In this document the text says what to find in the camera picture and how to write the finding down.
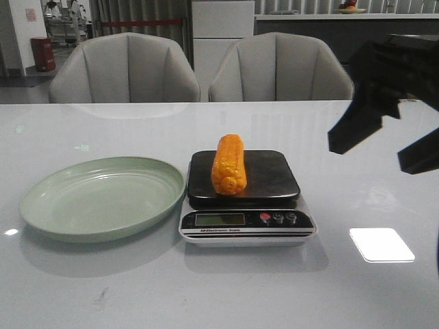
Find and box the white drawer cabinet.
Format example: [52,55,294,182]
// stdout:
[191,1,254,102]

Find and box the red barrier tape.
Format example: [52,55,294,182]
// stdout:
[100,19,184,27]

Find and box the fruit bowl on counter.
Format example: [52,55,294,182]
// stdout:
[335,0,366,14]

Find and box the grey upholstered chair left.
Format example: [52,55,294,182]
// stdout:
[49,32,200,103]

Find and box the red trash bin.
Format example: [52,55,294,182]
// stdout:
[31,37,56,72]

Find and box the black electronic kitchen scale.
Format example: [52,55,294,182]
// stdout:
[178,150,317,247]

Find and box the orange corn cob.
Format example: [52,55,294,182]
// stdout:
[211,134,247,195]

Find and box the grey upholstered chair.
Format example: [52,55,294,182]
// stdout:
[209,32,354,102]
[49,32,200,103]

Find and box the dark grey counter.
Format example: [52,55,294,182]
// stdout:
[254,13,438,66]

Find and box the light green round plate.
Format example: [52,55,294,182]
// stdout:
[19,157,186,243]

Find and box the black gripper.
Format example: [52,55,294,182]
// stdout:
[327,35,438,175]

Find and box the pink paper wall notice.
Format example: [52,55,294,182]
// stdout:
[25,8,37,22]

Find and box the grey upholstered chair right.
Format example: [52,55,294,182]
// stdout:
[209,32,354,102]

